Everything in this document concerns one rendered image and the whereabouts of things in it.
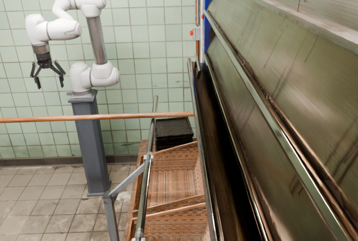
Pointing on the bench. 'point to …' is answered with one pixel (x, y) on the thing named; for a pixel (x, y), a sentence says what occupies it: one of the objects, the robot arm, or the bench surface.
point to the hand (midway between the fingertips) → (50, 85)
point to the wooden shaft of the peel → (97, 117)
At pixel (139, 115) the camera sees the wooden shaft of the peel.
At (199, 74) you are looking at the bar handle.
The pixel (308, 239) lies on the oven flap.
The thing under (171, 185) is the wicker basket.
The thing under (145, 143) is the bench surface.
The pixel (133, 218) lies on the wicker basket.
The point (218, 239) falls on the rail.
